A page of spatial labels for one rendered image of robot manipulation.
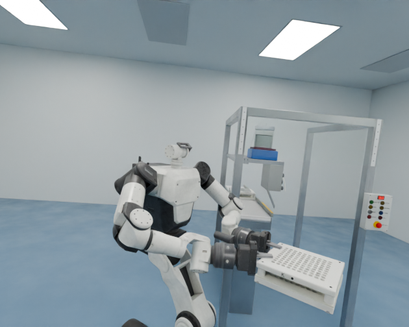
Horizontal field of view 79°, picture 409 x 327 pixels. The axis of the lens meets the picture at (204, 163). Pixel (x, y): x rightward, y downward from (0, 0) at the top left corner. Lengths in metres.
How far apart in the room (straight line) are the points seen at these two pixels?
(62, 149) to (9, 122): 1.07
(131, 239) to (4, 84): 5.48
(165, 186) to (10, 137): 5.10
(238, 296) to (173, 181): 1.51
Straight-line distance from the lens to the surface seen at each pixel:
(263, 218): 2.01
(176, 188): 1.11
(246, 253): 0.94
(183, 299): 1.30
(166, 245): 0.87
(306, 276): 0.92
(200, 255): 0.93
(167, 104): 5.17
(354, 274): 2.35
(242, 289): 2.37
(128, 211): 0.85
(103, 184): 5.40
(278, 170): 1.95
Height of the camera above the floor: 1.42
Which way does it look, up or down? 5 degrees down
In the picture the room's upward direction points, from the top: 5 degrees clockwise
